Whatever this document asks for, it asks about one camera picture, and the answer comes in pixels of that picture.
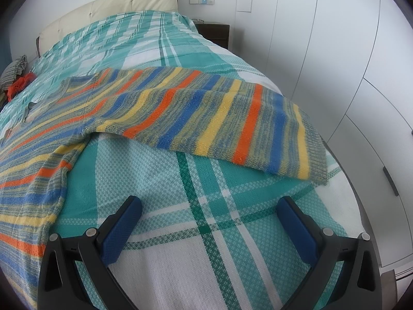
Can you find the red cloth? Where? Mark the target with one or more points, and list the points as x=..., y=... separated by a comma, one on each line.
x=21, y=85

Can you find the striped knit sweater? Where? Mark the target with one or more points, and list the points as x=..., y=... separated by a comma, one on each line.
x=193, y=103

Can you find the cream padded headboard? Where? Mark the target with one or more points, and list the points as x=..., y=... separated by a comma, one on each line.
x=113, y=6

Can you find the grey striped cloth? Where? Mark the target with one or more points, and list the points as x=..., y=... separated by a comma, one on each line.
x=13, y=69

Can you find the white wardrobe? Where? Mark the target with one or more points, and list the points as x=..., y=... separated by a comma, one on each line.
x=338, y=55

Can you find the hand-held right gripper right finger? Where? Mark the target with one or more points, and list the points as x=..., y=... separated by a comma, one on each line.
x=296, y=229

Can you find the green plaid blanket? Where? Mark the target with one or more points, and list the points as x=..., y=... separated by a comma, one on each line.
x=226, y=248

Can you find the white wall socket panel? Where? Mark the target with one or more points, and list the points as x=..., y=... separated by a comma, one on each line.
x=195, y=0

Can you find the dark wooden nightstand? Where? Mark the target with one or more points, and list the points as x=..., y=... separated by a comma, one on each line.
x=216, y=32

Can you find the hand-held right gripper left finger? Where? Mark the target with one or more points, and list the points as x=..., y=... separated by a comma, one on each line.
x=124, y=229

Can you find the eyeglasses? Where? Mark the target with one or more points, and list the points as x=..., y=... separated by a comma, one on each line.
x=197, y=20

